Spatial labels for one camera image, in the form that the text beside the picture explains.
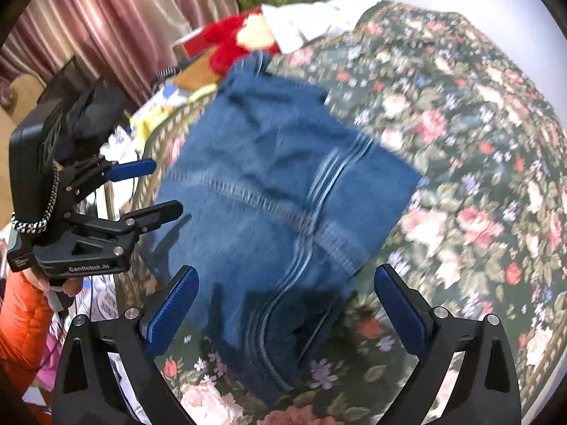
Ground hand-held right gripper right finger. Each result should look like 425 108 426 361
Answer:
373 263 521 425

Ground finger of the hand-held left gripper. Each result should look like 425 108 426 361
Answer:
64 200 184 240
66 157 158 196

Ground red plush toy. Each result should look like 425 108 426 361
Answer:
201 12 282 74

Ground floral blanket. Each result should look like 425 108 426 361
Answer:
119 0 567 425

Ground person's left forearm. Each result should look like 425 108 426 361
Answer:
0 270 56 412

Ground brown cardboard box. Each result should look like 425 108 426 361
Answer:
173 46 226 91

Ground black cloth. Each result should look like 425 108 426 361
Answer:
57 55 129 160

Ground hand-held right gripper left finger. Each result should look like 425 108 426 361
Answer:
51 265 200 425

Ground blue denim jeans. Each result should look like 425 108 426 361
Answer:
142 51 421 408

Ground white cloth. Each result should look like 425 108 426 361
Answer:
260 0 384 54

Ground person's left hand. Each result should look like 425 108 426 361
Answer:
22 270 85 297

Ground yellow and blue paper bag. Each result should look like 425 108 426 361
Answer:
130 84 218 151

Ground striped pink curtain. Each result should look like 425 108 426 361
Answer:
0 0 240 107

